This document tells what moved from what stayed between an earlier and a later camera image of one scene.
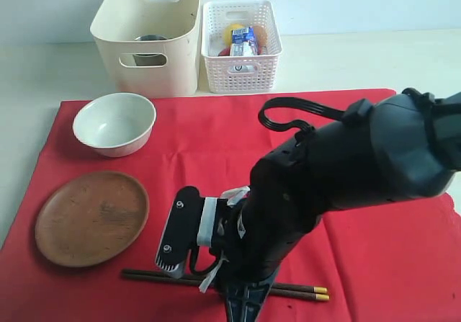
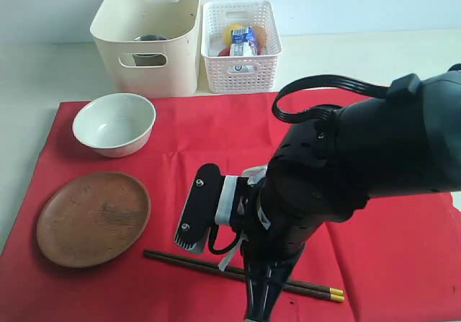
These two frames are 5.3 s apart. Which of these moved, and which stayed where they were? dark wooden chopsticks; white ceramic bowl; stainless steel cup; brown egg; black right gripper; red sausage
Moved: black right gripper; dark wooden chopsticks
Stayed: red sausage; brown egg; white ceramic bowl; stainless steel cup
